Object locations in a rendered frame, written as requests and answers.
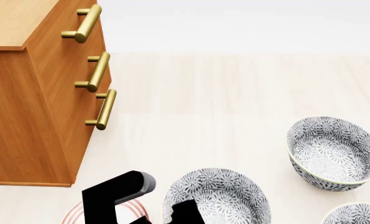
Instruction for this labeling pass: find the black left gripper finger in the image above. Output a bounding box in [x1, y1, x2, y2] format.
[169, 198, 208, 224]
[81, 170, 157, 224]

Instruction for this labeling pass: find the black white patterned bowl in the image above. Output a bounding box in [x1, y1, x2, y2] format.
[320, 202, 370, 224]
[161, 167, 272, 224]
[285, 116, 370, 192]

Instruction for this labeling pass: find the wooden cabinet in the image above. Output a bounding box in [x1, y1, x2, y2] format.
[0, 0, 113, 188]

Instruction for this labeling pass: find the white plate with red stripes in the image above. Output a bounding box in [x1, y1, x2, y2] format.
[61, 198, 153, 224]

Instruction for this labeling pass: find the brass cabinet handle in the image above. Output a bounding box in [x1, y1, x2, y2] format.
[61, 4, 103, 45]
[75, 51, 111, 93]
[85, 88, 118, 131]

